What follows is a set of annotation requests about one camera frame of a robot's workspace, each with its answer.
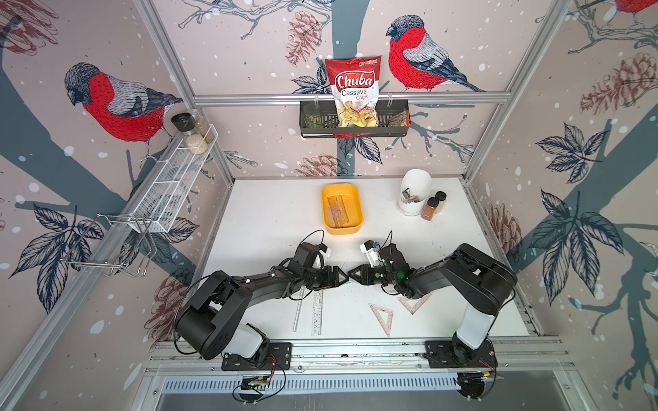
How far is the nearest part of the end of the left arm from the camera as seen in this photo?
2.49 feet

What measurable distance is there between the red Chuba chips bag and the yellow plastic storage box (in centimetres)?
33

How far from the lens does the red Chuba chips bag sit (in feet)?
2.66
